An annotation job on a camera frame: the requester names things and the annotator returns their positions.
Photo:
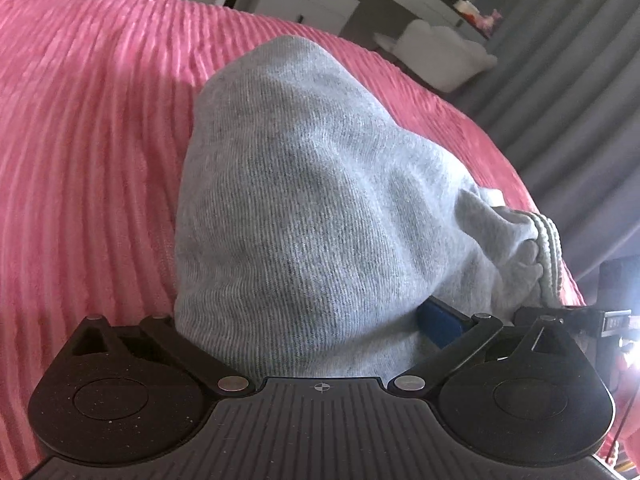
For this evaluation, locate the grey sweatpants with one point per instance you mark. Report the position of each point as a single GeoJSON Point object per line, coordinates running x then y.
{"type": "Point", "coordinates": [310, 226]}

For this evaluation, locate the grey curtain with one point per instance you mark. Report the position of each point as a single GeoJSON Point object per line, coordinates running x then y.
{"type": "Point", "coordinates": [562, 104]}

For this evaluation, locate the pink plush toy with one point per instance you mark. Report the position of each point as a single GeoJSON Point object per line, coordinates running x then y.
{"type": "Point", "coordinates": [487, 24]}

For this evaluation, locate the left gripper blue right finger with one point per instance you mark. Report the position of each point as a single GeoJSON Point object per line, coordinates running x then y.
{"type": "Point", "coordinates": [459, 338]}

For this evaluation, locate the pink ribbed bedspread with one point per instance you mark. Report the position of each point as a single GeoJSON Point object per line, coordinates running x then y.
{"type": "Point", "coordinates": [96, 114]}

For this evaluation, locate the white fluffy chair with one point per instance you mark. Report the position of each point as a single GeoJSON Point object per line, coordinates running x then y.
{"type": "Point", "coordinates": [438, 55]}

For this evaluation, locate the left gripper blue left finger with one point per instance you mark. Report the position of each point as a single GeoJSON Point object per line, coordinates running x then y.
{"type": "Point", "coordinates": [219, 378]}

